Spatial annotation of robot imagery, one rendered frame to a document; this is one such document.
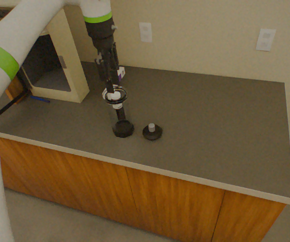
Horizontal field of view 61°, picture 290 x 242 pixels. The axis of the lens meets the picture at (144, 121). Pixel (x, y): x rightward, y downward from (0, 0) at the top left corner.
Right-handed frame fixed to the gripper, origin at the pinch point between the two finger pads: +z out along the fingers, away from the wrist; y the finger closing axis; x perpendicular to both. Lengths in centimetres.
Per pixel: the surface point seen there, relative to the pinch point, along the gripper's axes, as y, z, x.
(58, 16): 19.1, -16.6, 31.2
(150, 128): -1.0, 22.6, -14.9
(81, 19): 56, 1, 46
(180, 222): -14, 82, -32
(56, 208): -15, 123, 66
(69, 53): 18.2, 0.7, 31.0
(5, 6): 1.5, -27.1, 39.0
